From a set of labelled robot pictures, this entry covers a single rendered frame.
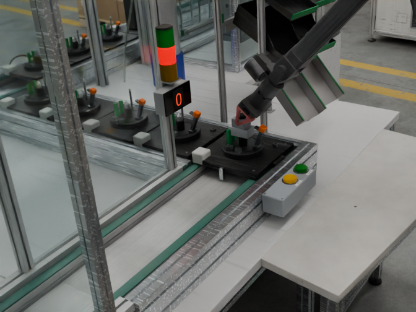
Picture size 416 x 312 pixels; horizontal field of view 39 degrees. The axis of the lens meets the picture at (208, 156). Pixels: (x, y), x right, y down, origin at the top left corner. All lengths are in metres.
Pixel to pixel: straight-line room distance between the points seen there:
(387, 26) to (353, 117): 3.80
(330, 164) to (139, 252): 0.78
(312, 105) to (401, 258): 1.21
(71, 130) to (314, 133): 1.40
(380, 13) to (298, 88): 4.10
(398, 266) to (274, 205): 1.42
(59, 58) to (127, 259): 0.73
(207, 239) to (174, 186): 0.33
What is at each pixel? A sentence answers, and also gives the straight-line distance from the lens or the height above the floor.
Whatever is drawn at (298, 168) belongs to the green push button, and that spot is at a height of 0.97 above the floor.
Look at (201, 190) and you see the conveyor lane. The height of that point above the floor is 0.92.
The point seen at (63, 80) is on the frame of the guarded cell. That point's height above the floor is 1.53.
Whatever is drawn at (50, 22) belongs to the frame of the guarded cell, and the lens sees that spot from 0.93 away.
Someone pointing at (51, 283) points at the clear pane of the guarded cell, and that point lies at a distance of 1.08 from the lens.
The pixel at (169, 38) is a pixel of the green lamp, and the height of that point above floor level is 1.39.
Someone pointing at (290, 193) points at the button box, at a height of 0.96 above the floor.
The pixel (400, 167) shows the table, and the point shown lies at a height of 0.86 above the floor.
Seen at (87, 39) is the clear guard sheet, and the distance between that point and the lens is 1.49.
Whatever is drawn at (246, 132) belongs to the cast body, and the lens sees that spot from 1.82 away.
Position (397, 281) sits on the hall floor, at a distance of 2.91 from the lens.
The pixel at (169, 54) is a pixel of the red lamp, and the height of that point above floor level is 1.34.
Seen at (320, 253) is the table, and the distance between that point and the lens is 1.62.
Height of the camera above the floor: 1.84
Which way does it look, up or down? 28 degrees down
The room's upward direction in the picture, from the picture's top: 4 degrees counter-clockwise
